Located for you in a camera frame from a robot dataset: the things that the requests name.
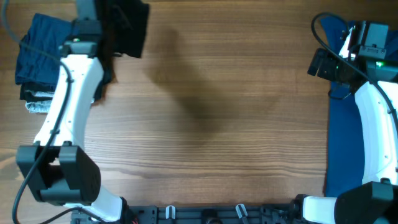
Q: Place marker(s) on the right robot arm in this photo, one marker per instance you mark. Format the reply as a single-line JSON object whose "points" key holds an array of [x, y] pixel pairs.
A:
{"points": [[375, 200]]}

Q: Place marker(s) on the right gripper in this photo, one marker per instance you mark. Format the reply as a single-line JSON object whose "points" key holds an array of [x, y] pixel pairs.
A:
{"points": [[324, 70]]}

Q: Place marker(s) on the folded navy blue shirt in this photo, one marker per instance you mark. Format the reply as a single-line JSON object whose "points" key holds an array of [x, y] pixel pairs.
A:
{"points": [[46, 34]]}

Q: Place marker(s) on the black polo shirt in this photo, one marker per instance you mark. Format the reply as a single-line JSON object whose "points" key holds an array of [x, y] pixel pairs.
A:
{"points": [[125, 26]]}

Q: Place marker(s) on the folded light grey garment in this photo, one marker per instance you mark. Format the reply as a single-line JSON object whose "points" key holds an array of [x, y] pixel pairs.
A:
{"points": [[38, 105]]}

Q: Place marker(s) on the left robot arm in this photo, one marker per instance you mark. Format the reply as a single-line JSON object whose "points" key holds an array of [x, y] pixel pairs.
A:
{"points": [[56, 168]]}

